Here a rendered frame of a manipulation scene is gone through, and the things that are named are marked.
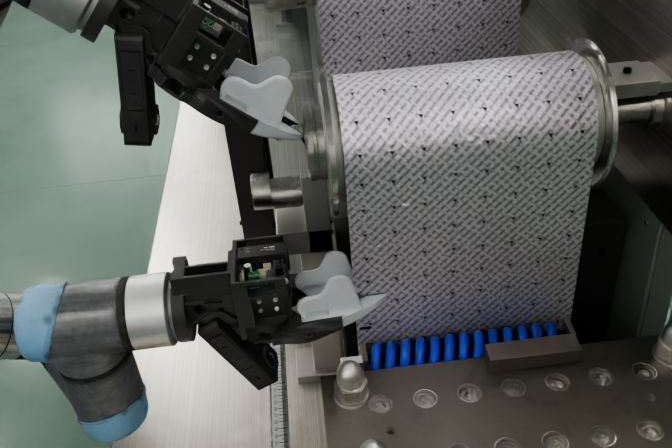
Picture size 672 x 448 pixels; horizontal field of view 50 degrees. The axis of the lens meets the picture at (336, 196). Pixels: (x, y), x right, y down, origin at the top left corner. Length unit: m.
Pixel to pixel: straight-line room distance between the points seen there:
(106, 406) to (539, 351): 0.45
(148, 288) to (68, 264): 2.10
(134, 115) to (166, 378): 0.42
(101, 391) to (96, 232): 2.17
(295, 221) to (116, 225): 2.19
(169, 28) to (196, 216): 0.66
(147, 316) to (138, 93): 0.21
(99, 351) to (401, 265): 0.31
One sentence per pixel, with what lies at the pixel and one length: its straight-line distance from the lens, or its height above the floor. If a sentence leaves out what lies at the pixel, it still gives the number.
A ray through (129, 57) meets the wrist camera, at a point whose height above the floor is 1.37.
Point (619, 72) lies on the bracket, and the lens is 0.76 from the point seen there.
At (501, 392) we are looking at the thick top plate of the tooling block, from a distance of 0.75.
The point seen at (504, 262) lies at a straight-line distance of 0.75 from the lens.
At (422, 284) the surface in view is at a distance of 0.75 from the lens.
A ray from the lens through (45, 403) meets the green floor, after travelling 2.33.
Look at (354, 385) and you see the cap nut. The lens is 0.72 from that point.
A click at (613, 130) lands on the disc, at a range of 0.70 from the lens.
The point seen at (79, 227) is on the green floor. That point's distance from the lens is 3.00.
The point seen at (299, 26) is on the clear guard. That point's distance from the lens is 1.69.
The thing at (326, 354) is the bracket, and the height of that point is 0.94.
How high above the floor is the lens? 1.59
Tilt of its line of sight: 34 degrees down
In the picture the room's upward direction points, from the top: 5 degrees counter-clockwise
